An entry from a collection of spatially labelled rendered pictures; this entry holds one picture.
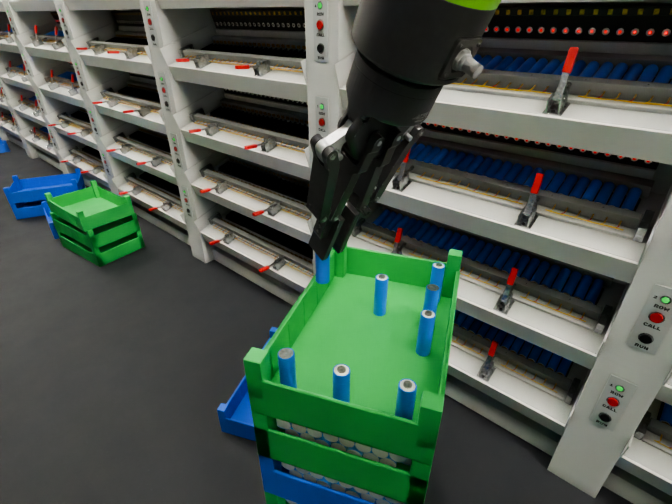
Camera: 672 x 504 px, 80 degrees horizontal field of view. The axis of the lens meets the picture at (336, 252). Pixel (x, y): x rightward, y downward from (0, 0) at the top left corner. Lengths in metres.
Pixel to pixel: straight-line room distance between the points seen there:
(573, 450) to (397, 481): 0.60
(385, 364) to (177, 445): 0.68
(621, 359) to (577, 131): 0.39
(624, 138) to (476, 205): 0.26
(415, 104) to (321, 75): 0.63
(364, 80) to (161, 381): 1.05
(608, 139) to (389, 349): 0.44
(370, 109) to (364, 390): 0.31
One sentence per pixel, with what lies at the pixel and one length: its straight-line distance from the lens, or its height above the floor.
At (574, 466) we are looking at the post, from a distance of 1.07.
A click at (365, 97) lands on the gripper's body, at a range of 0.34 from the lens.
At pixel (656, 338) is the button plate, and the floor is 0.42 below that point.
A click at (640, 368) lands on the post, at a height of 0.35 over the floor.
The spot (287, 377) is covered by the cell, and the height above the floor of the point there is 0.52.
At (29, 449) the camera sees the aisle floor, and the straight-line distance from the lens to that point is 1.25.
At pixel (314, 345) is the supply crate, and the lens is 0.55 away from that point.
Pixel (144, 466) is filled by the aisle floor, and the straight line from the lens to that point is 1.10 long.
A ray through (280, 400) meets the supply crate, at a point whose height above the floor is 0.51.
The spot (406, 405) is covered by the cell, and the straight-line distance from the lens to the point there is 0.43.
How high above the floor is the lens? 0.86
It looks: 30 degrees down
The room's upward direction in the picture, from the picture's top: straight up
